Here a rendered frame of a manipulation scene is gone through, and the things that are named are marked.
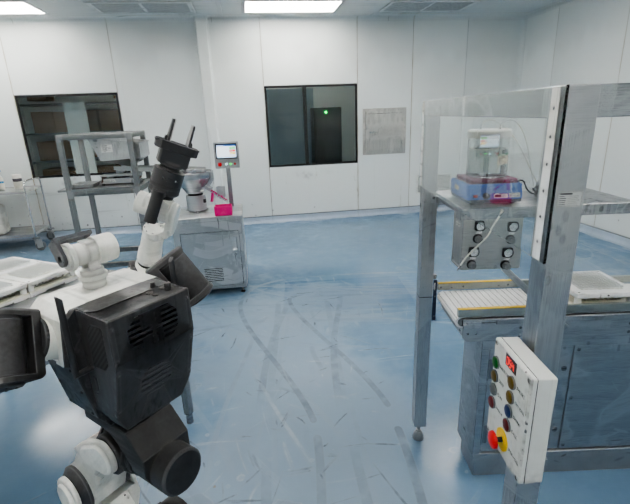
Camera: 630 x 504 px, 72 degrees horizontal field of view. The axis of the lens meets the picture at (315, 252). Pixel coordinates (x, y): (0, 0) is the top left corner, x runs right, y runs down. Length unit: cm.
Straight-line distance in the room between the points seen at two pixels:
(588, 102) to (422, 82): 632
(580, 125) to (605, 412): 163
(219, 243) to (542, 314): 333
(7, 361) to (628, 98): 124
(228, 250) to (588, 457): 302
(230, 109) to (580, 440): 575
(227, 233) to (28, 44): 425
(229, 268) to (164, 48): 369
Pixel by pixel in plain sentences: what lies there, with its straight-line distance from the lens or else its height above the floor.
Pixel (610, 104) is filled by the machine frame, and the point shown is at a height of 161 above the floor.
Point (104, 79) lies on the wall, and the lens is 697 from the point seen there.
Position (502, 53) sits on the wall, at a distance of 784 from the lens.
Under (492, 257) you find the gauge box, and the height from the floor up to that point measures 109.
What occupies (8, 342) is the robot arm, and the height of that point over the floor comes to 122.
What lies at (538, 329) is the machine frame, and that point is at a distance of 106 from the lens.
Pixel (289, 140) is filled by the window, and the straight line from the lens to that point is 675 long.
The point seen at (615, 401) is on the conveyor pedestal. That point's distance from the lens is 237.
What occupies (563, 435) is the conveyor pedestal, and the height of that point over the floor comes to 21.
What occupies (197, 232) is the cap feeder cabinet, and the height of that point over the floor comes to 63.
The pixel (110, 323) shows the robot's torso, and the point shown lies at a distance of 93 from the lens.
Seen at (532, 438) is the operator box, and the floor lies 96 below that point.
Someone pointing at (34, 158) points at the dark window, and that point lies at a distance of 734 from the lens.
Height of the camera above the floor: 161
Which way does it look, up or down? 18 degrees down
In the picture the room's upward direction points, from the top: 2 degrees counter-clockwise
